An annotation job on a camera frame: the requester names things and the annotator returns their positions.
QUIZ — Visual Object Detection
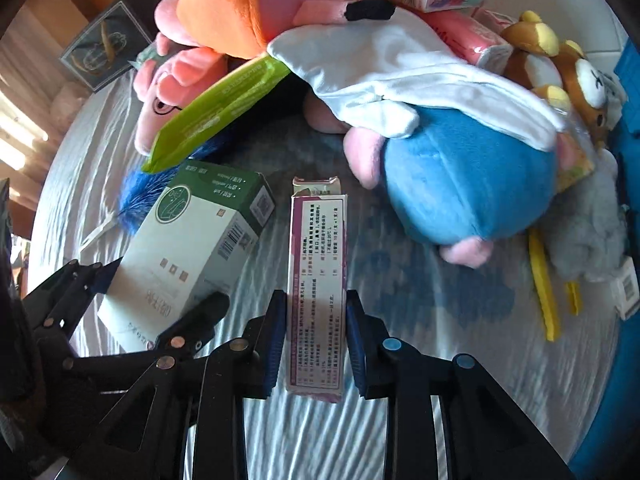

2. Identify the blue plastic storage crate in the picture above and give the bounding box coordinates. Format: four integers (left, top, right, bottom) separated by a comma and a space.
565, 25, 640, 480

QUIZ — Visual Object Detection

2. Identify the blue feather duster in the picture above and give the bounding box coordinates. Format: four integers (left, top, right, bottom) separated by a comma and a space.
80, 125, 241, 248

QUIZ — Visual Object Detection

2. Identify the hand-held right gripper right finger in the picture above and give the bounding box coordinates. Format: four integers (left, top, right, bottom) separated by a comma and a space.
344, 289, 581, 480

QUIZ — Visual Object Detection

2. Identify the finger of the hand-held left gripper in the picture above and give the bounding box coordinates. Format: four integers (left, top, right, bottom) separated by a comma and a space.
22, 259, 121, 341
155, 292, 231, 361

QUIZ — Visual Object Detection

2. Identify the white green box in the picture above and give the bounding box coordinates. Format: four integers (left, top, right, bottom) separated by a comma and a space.
96, 162, 276, 353

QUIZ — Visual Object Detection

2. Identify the green wipes packet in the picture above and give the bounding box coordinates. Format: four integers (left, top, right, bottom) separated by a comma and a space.
141, 55, 291, 173

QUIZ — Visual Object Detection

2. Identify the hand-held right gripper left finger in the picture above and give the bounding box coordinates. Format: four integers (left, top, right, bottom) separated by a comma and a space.
57, 289, 287, 480

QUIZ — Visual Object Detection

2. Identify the white cloth garment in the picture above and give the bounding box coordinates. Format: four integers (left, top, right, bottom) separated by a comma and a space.
267, 7, 573, 153

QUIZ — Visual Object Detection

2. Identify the small yellow-eared bear plush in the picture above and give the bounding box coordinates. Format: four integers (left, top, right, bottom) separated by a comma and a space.
500, 10, 573, 111

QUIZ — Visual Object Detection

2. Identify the orange fox plush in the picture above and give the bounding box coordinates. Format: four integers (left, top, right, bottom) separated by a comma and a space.
155, 0, 398, 61

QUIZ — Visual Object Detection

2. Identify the grey plush toy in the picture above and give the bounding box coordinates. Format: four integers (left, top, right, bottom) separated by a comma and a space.
542, 147, 640, 321

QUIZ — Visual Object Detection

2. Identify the purple white medicine box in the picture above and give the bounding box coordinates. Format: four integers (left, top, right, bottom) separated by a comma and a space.
284, 176, 351, 405

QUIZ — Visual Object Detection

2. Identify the pink tissue pack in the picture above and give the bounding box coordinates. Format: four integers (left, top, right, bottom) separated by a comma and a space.
425, 7, 513, 68

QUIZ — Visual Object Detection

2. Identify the blue plush toy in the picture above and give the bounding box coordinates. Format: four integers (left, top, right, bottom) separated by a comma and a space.
305, 95, 576, 267

